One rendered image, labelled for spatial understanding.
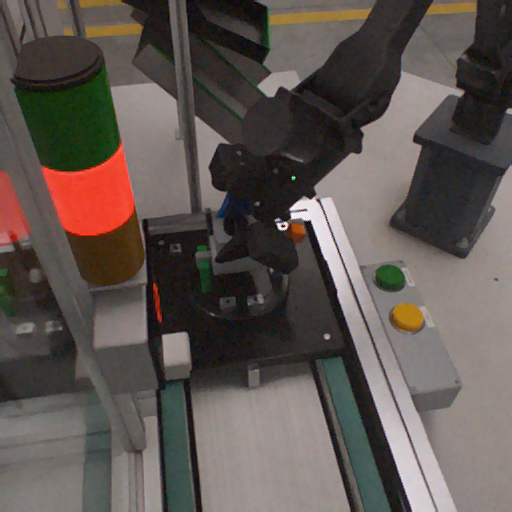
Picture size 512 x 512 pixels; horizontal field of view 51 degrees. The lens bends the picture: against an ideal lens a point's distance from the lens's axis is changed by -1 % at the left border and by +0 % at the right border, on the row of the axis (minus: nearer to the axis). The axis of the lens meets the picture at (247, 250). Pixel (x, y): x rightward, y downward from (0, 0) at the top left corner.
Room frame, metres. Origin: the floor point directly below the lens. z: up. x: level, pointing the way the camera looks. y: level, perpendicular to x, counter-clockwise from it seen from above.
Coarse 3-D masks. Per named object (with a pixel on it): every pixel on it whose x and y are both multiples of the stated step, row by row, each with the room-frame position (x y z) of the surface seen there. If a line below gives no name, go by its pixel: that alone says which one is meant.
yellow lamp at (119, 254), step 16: (128, 224) 0.24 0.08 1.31; (80, 240) 0.23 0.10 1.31; (96, 240) 0.23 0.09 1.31; (112, 240) 0.23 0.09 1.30; (128, 240) 0.24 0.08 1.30; (80, 256) 0.23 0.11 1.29; (96, 256) 0.23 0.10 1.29; (112, 256) 0.23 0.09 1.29; (128, 256) 0.24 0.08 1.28; (144, 256) 0.25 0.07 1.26; (80, 272) 0.23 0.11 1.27; (96, 272) 0.23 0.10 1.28; (112, 272) 0.23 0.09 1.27; (128, 272) 0.24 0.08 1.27
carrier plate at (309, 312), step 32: (288, 224) 0.58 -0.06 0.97; (160, 256) 0.52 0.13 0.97; (192, 256) 0.52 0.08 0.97; (160, 288) 0.46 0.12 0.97; (320, 288) 0.46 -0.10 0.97; (192, 320) 0.40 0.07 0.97; (288, 320) 0.40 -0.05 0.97; (320, 320) 0.40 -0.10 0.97; (192, 352) 0.35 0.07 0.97; (224, 352) 0.35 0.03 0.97; (256, 352) 0.35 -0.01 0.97; (288, 352) 0.35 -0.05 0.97; (320, 352) 0.36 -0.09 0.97
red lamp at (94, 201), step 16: (112, 160) 0.24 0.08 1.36; (48, 176) 0.23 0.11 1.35; (64, 176) 0.23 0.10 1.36; (80, 176) 0.23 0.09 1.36; (96, 176) 0.23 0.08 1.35; (112, 176) 0.24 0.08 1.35; (64, 192) 0.23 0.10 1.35; (80, 192) 0.23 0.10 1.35; (96, 192) 0.23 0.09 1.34; (112, 192) 0.24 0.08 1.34; (128, 192) 0.25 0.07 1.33; (64, 208) 0.23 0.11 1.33; (80, 208) 0.23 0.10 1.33; (96, 208) 0.23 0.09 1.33; (112, 208) 0.24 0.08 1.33; (128, 208) 0.25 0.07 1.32; (64, 224) 0.23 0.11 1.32; (80, 224) 0.23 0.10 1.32; (96, 224) 0.23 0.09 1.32; (112, 224) 0.23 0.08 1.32
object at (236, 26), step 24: (120, 0) 0.67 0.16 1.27; (144, 0) 0.67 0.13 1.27; (192, 0) 0.67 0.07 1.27; (216, 0) 0.79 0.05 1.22; (240, 0) 0.80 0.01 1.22; (192, 24) 0.67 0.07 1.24; (216, 24) 0.67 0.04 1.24; (240, 24) 0.75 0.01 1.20; (264, 24) 0.76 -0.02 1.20; (240, 48) 0.67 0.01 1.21; (264, 48) 0.67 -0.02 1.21
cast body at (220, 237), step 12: (228, 216) 0.47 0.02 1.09; (240, 216) 0.47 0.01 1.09; (216, 228) 0.46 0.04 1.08; (228, 228) 0.45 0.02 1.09; (216, 240) 0.44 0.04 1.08; (228, 240) 0.44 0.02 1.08; (204, 252) 0.46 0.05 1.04; (216, 252) 0.44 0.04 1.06; (216, 264) 0.43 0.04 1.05; (228, 264) 0.44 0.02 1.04; (240, 264) 0.44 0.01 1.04; (252, 264) 0.44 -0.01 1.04
